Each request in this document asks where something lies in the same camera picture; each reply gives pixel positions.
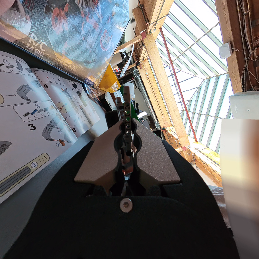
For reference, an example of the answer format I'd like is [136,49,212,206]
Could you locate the glass skylight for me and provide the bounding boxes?
[156,0,233,153]

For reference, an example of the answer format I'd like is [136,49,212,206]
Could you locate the white instruction booklet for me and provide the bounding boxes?
[0,51,101,204]

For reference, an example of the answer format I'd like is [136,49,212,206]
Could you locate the large wooden ceiling beam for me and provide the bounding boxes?
[132,0,191,162]

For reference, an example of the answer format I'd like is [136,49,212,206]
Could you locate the wooden window sill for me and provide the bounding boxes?
[162,125,223,187]

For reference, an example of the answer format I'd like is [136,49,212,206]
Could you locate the person's white shirt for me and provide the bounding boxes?
[208,185,233,229]

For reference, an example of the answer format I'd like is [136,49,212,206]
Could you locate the white projector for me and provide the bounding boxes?
[229,91,259,120]

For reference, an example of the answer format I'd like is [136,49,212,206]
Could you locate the black toy block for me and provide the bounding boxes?
[105,110,120,130]

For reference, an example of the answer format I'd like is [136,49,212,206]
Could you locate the grey desk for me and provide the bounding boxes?
[0,38,122,259]

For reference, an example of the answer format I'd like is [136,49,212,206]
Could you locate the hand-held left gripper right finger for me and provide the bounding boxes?
[132,118,181,189]

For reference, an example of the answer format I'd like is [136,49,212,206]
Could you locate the grey toy beam arm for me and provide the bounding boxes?
[115,86,135,178]

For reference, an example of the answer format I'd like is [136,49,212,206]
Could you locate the green plastic bin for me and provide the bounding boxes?
[119,86,140,124]

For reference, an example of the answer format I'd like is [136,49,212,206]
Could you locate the large blue toy box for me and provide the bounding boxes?
[0,0,130,89]

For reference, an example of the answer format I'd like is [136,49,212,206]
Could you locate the white paper roll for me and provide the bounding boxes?
[111,53,124,67]

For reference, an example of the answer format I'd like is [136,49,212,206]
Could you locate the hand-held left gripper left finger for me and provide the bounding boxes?
[74,119,123,193]

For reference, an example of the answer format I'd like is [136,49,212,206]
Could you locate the yellow plastic bin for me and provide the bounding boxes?
[98,63,121,93]

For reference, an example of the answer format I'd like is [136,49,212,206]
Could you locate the small black box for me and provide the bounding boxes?
[99,93,115,108]

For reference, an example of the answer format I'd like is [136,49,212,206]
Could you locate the black carton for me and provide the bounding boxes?
[118,72,135,85]

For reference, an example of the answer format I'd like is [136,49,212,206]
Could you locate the white printed paper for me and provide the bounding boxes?
[124,82,135,98]

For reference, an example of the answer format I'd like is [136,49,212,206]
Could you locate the white sensor box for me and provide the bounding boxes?
[219,42,233,59]

